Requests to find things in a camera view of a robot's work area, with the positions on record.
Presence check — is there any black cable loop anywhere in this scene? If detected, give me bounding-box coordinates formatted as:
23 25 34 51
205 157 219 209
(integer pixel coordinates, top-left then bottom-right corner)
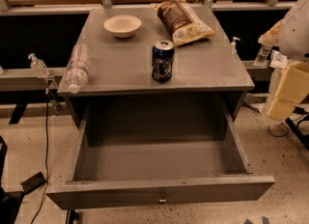
267 113 308 138

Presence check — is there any black power adapter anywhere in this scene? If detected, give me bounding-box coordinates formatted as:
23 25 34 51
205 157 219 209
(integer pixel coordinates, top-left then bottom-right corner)
21 172 46 194

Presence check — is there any brass drawer knob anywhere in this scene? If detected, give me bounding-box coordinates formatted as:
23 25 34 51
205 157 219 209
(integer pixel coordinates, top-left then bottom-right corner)
158 193 168 204

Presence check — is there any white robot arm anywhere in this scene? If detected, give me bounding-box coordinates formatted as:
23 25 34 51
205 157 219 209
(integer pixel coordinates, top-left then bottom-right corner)
267 0 309 121

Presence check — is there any small pump bottle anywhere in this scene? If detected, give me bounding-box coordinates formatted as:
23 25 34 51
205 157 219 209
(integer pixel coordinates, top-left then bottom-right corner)
231 37 240 54

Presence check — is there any white packet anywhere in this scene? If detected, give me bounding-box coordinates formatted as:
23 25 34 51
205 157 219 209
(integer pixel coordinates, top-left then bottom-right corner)
270 50 288 70

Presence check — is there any brown chip bag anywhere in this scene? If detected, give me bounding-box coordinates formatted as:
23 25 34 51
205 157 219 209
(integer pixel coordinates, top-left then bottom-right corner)
152 0 215 46

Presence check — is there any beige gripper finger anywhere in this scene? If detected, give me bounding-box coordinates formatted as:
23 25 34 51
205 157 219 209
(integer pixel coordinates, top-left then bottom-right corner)
275 62 309 105
267 98 297 121

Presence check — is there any black cable on floor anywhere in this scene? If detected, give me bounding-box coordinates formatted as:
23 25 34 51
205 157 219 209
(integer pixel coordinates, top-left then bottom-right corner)
29 87 52 224

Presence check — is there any hand sanitizer pump bottle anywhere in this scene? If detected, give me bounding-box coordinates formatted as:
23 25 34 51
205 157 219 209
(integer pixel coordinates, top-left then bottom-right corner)
28 53 49 78

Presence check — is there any white paper bowl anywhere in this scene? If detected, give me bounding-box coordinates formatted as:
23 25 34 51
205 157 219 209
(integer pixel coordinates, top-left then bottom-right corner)
103 14 142 39

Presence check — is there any small water bottle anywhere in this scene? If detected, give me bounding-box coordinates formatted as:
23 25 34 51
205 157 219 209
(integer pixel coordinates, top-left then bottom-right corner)
253 36 273 67

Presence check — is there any blue pepsi can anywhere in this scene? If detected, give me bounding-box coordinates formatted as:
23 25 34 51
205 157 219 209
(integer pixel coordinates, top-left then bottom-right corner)
152 40 175 82

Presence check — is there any open grey top drawer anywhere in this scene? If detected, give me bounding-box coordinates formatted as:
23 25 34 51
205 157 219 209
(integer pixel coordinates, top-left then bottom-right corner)
47 93 274 210

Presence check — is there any clear plastic water bottle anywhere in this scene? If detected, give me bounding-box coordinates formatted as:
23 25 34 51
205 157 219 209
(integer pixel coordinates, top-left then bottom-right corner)
65 43 92 94

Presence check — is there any grey cabinet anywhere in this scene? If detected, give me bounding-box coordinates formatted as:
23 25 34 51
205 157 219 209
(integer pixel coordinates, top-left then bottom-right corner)
58 5 254 117

